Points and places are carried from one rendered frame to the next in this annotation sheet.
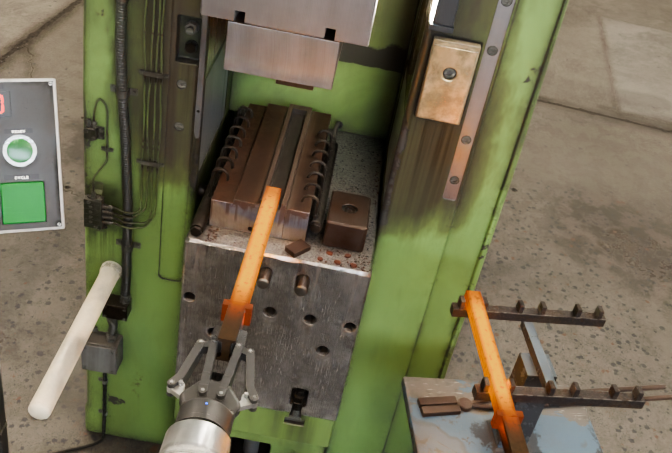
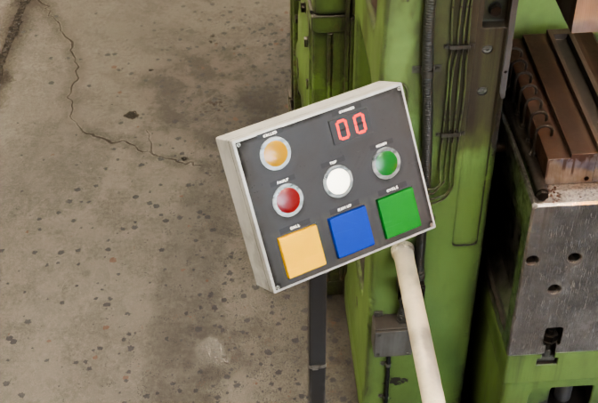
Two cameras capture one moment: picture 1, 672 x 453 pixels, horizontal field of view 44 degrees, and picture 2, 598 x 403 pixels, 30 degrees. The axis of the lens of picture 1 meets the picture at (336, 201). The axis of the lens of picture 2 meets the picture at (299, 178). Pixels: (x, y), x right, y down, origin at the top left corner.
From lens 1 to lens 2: 96 cm
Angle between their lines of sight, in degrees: 7
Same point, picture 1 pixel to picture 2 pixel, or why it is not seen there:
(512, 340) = not seen: outside the picture
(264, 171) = (576, 115)
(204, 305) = (547, 265)
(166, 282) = (460, 248)
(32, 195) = (406, 204)
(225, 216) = (561, 173)
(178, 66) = (485, 32)
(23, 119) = (383, 131)
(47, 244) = (203, 230)
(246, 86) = not seen: hidden behind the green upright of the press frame
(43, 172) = (408, 178)
